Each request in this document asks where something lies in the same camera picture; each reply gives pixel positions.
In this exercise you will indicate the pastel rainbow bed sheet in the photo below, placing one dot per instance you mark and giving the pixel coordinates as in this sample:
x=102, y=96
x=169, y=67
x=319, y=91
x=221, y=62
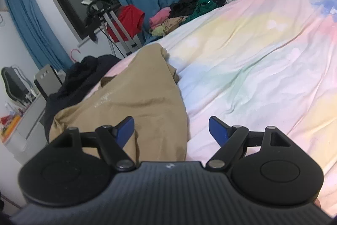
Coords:
x=250, y=56

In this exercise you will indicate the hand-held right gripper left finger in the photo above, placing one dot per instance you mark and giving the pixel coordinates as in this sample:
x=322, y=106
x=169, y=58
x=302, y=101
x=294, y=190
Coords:
x=125, y=132

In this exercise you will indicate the narrow blue curtain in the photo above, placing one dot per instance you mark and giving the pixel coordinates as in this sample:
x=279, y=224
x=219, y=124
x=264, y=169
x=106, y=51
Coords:
x=29, y=24

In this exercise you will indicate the clear plastic bottle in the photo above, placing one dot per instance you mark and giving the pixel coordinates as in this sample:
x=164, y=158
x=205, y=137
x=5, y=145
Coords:
x=9, y=109

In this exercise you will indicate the black garment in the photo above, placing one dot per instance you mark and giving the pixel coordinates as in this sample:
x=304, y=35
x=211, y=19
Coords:
x=76, y=77

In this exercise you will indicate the silver metal stand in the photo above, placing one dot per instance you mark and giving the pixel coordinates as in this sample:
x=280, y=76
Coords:
x=112, y=22

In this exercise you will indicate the pink garment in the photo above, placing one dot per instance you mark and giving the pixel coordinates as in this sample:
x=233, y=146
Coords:
x=159, y=16

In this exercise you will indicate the beige crumpled clothes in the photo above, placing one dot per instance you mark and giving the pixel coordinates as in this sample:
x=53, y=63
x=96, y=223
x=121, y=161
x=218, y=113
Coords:
x=171, y=24

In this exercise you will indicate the grey computer tower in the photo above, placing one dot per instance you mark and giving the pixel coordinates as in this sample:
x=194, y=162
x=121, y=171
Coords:
x=46, y=77

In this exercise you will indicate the pink clothes hanger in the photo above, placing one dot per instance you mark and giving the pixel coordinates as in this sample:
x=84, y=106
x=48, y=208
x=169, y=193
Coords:
x=71, y=54

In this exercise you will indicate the black office chair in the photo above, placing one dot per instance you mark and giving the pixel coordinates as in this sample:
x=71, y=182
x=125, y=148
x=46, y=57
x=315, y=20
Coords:
x=13, y=85

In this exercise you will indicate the orange box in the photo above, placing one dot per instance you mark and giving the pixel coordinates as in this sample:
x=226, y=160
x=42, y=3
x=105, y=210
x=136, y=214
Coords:
x=11, y=126

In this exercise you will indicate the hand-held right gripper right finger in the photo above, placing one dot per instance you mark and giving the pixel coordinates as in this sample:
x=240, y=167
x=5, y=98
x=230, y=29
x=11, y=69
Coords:
x=217, y=130

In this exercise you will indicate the green garment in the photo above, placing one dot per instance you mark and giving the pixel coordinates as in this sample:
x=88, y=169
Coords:
x=202, y=7

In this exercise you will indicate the tan shirt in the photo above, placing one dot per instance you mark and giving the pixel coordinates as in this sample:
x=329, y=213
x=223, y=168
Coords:
x=147, y=98

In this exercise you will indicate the black clothes pile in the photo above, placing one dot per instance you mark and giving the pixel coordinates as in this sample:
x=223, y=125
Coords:
x=184, y=6

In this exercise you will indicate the red garment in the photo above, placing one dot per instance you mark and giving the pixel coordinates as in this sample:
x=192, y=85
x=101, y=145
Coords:
x=129, y=18

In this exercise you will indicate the grey desk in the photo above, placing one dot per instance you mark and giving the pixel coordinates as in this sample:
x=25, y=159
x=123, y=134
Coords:
x=29, y=119

